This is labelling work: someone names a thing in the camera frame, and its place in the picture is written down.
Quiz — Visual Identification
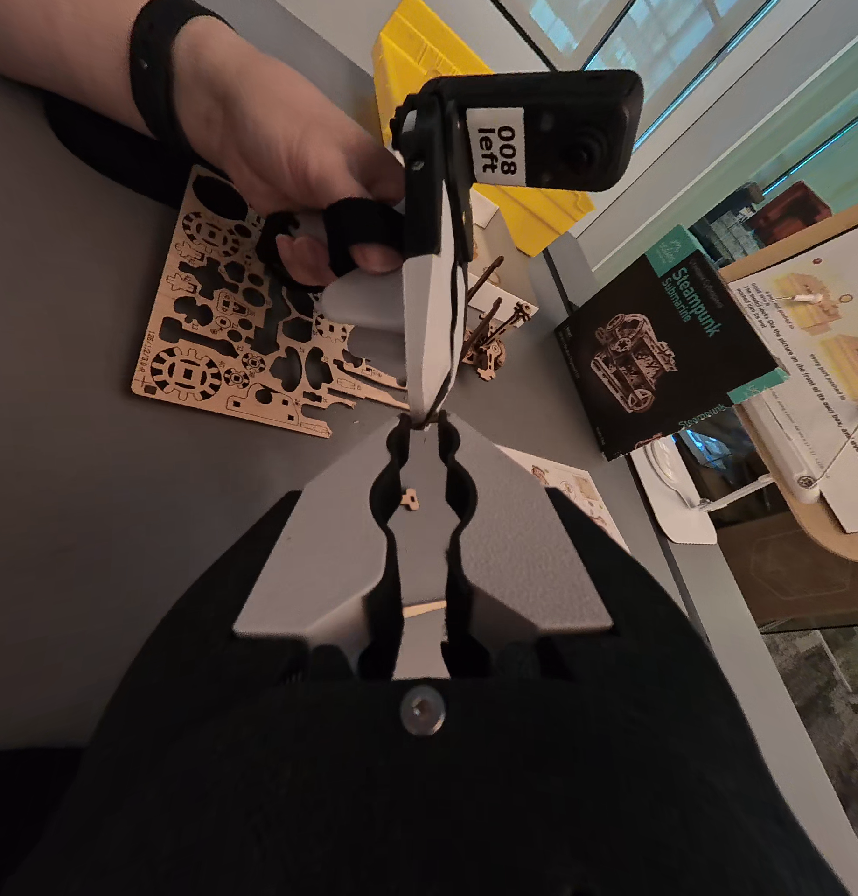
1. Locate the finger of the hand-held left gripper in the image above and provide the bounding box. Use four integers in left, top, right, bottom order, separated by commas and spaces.
402, 185, 466, 420
434, 260, 473, 417

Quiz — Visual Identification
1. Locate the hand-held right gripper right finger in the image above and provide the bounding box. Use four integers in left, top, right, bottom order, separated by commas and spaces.
436, 412, 615, 679

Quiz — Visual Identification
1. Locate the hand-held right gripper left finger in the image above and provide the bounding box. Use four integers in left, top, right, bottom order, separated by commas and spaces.
233, 413, 413, 680

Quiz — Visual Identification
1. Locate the laser-cut wooden parts sheet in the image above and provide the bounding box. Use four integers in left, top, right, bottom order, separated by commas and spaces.
130, 165, 411, 441

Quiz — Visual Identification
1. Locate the person's left forearm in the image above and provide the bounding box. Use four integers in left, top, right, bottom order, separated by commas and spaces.
0, 0, 157, 140

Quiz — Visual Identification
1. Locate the wooden gear model assembly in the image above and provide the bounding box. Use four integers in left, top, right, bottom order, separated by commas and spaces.
460, 255, 532, 383

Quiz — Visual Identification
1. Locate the black model kit box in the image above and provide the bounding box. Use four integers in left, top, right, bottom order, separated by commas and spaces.
553, 224, 791, 463

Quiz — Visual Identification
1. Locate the white cardboard tray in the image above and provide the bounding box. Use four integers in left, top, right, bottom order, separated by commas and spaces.
466, 202, 542, 324

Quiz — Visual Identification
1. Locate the illustrated instruction booklet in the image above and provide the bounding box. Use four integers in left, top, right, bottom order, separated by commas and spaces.
502, 447, 633, 555

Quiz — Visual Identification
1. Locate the yellow plastic bin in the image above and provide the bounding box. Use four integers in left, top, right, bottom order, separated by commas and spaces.
371, 0, 596, 259

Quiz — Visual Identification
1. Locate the grey framed window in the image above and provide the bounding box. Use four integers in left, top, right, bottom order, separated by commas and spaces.
490, 0, 858, 200

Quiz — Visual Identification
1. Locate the instruction poster board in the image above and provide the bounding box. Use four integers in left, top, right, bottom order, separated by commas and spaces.
718, 196, 858, 569

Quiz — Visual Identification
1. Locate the black wristband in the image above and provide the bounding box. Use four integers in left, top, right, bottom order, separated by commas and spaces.
129, 0, 235, 154

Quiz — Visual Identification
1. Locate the white rounded base plate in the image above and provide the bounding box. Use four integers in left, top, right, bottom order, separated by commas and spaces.
629, 433, 721, 546

